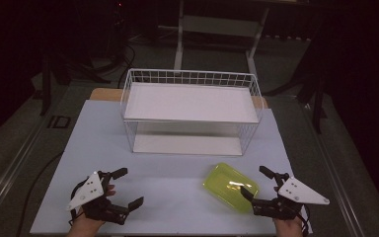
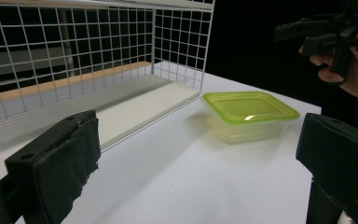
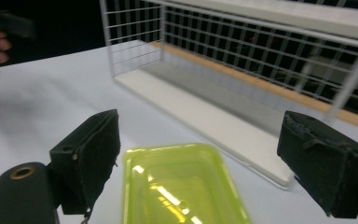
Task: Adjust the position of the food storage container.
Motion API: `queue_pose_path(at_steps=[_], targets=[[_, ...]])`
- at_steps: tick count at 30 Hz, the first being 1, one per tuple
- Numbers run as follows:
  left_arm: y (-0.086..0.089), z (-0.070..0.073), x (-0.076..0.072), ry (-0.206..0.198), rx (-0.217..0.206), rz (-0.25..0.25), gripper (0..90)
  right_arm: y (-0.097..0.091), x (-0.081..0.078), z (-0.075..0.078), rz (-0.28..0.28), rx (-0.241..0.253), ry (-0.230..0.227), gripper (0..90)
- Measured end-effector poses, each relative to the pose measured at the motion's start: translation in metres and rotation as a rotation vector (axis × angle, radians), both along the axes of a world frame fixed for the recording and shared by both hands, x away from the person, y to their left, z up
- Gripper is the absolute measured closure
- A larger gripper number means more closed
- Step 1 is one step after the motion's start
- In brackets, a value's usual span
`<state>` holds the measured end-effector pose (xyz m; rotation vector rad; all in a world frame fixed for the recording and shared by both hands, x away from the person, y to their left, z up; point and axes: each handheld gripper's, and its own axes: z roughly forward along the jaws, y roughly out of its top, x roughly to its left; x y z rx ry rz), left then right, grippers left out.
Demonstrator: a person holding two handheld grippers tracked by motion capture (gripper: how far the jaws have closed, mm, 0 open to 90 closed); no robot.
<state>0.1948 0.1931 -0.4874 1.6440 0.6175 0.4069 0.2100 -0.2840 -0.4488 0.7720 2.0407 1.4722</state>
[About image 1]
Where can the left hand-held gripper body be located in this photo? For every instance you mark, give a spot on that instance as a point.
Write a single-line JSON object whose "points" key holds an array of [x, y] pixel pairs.
{"points": [[90, 192]]}

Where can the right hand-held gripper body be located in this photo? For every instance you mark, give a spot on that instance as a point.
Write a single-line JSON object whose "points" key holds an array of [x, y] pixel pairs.
{"points": [[296, 192]]}

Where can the green plastic tray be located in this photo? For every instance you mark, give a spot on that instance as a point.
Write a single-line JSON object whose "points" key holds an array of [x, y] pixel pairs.
{"points": [[223, 181]]}

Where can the person's left hand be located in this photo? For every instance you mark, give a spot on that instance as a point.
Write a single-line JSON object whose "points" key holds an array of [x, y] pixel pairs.
{"points": [[85, 227]]}

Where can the person's right hand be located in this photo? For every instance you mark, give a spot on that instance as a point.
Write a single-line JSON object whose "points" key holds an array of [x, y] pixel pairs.
{"points": [[289, 228]]}

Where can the light blue table mat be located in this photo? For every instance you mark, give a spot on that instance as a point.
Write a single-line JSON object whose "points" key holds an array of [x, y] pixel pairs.
{"points": [[171, 184]]}

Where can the black floor socket box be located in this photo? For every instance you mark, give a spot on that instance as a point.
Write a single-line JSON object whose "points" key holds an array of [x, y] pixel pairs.
{"points": [[59, 122]]}

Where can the black tripod stand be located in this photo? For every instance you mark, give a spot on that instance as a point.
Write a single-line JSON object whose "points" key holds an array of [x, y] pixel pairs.
{"points": [[46, 85], [317, 98]]}

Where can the metal floor rail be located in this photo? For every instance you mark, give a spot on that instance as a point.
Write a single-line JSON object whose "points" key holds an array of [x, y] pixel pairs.
{"points": [[13, 164], [335, 171]]}

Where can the white metal stand frame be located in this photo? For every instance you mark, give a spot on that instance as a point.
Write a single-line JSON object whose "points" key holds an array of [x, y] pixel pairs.
{"points": [[178, 49]]}

